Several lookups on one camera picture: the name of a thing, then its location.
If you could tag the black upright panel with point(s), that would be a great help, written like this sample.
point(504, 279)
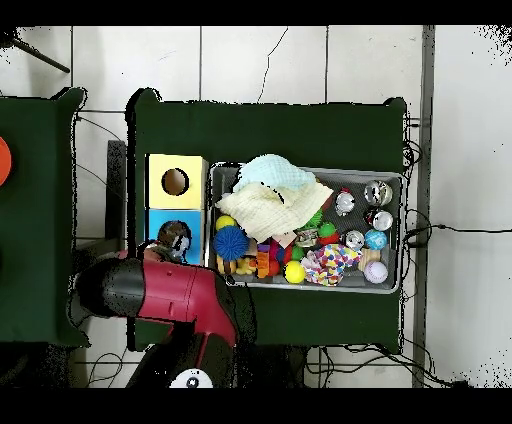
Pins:
point(116, 180)

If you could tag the orange bowl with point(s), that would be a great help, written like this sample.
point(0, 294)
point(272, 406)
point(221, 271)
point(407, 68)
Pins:
point(4, 160)

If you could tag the white baseball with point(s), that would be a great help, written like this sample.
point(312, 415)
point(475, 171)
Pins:
point(376, 272)

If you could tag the crushed red silver can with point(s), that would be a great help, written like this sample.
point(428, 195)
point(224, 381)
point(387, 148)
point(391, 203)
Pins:
point(344, 202)

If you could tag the mint knitted cloth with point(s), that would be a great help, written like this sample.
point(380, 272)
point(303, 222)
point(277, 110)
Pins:
point(276, 172)

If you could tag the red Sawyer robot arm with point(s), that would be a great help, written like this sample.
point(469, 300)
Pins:
point(180, 292)

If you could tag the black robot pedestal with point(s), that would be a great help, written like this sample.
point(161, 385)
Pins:
point(280, 368)

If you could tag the blue green globe ball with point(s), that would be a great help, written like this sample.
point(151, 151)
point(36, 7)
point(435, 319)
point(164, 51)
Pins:
point(376, 240)

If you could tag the polka dot cloth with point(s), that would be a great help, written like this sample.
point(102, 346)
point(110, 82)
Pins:
point(332, 264)

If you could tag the crushed black silver can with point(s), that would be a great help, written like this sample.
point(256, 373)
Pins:
point(382, 220)

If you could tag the yellow tennis ball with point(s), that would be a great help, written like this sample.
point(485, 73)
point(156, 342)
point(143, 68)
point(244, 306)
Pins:
point(295, 272)

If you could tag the cream knitted cloth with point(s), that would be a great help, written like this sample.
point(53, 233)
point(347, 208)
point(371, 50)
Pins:
point(272, 212)

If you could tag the wooden box with three holes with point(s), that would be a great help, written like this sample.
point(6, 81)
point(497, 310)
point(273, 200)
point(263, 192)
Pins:
point(192, 168)

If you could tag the large blue koosh ball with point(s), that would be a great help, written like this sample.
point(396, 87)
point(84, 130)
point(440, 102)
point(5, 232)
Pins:
point(230, 243)

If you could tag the dark green side tablecloth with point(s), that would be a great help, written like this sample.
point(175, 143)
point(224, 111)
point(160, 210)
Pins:
point(32, 160)

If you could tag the black tripod leg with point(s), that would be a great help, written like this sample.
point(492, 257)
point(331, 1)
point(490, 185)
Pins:
point(44, 58)

